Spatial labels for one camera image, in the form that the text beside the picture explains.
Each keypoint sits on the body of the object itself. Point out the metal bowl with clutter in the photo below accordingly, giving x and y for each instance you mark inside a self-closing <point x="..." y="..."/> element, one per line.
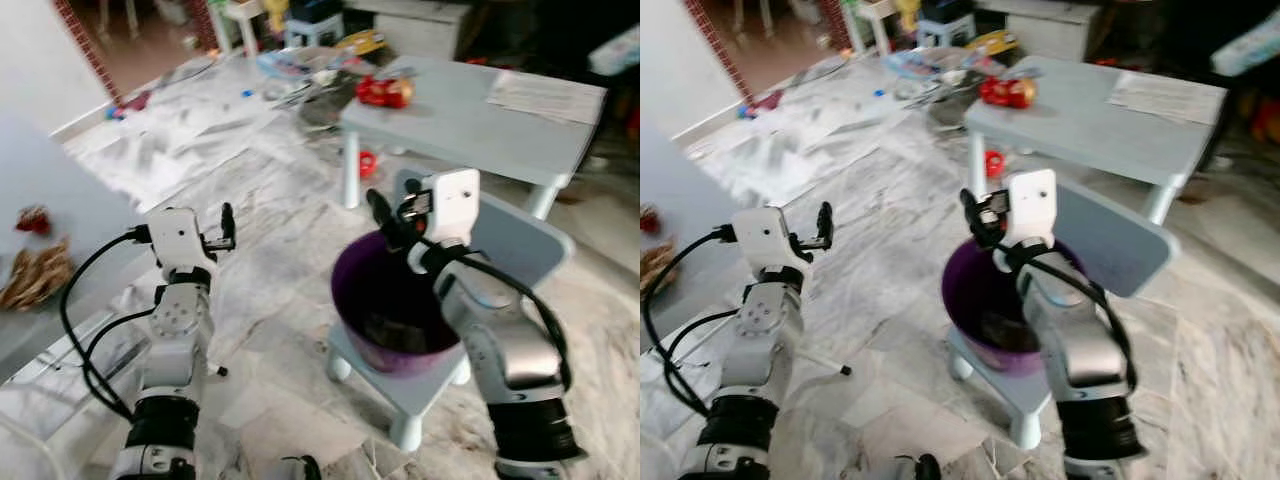
<point x="315" y="90"/>
<point x="940" y="90"/>

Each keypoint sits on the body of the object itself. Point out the black robot foot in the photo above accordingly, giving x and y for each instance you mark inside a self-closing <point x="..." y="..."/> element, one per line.
<point x="918" y="467"/>
<point x="303" y="468"/>

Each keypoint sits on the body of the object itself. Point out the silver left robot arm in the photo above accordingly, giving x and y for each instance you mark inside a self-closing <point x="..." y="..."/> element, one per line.
<point x="760" y="330"/>
<point x="175" y="330"/>

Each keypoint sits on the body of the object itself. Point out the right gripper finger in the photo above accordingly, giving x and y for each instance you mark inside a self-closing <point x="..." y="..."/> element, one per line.
<point x="973" y="210"/>
<point x="380" y="210"/>

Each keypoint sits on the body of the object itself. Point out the grey cabinet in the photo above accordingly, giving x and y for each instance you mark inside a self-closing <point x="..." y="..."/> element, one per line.
<point x="1050" y="25"/>
<point x="420" y="25"/>

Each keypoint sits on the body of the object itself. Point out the white and blue package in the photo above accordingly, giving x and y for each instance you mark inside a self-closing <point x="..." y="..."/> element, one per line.
<point x="1245" y="50"/>
<point x="615" y="50"/>

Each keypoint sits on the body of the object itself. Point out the pale blue stool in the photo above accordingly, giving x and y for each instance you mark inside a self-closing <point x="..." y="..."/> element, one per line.
<point x="945" y="28"/>
<point x="315" y="28"/>

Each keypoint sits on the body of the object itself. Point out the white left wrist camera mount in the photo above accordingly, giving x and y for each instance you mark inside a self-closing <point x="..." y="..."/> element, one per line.
<point x="180" y="238"/>
<point x="768" y="238"/>

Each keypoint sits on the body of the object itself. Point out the white plastic stool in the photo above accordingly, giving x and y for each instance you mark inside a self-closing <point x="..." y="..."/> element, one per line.
<point x="245" y="15"/>
<point x="875" y="15"/>

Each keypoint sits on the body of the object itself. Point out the small red toy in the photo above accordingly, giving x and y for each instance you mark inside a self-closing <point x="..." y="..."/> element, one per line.
<point x="993" y="163"/>
<point x="368" y="163"/>

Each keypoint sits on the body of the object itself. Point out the light blue small table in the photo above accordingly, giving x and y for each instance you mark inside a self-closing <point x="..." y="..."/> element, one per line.
<point x="470" y="125"/>
<point x="1090" y="125"/>

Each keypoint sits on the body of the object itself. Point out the light blue child's chair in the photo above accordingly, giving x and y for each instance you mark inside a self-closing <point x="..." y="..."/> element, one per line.
<point x="520" y="240"/>
<point x="1120" y="240"/>

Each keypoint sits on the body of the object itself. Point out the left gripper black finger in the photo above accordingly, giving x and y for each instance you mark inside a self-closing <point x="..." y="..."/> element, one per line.
<point x="825" y="220"/>
<point x="228" y="220"/>

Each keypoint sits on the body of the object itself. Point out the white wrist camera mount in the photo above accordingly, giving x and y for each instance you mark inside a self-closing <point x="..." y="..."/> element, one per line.
<point x="452" y="205"/>
<point x="1033" y="205"/>
<point x="768" y="238"/>
<point x="180" y="238"/>

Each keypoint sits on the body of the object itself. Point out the yellow box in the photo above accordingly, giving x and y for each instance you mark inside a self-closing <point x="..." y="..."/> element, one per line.
<point x="362" y="42"/>
<point x="992" y="42"/>

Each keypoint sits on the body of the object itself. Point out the purple plastic rubbish bin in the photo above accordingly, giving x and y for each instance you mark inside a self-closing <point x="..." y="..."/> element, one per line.
<point x="985" y="310"/>
<point x="385" y="300"/>

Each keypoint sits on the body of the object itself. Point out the printed paper sheet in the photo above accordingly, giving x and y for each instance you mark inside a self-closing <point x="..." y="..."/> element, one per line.
<point x="545" y="97"/>
<point x="1168" y="97"/>

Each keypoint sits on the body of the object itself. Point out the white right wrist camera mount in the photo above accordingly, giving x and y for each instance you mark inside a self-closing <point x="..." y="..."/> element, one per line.
<point x="1033" y="205"/>
<point x="452" y="205"/>

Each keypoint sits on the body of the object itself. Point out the small red paper scrap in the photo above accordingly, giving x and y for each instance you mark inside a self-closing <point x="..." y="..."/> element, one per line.
<point x="32" y="220"/>
<point x="650" y="220"/>

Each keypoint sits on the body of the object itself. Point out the shiny red packet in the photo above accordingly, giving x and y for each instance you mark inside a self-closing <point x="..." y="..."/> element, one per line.
<point x="385" y="92"/>
<point x="1007" y="93"/>

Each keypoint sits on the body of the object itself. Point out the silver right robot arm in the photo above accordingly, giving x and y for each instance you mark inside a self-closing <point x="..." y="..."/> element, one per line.
<point x="500" y="340"/>
<point x="1080" y="340"/>

